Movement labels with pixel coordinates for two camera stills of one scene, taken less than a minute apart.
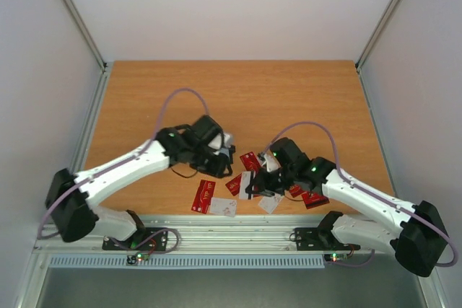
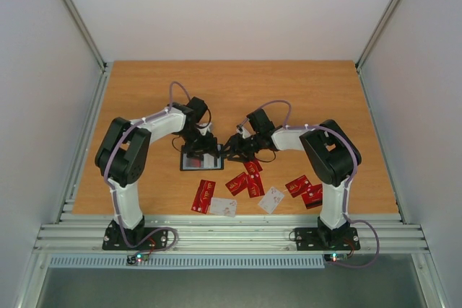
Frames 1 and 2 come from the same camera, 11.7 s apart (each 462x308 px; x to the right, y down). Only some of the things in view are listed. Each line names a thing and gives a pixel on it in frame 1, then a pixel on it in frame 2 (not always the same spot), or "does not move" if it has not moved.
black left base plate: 153,239 does not move
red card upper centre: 250,161 does not move
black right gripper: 267,181 to 243,145
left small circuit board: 133,260 does not move
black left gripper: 218,168 to 209,147
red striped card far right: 312,201 does not move
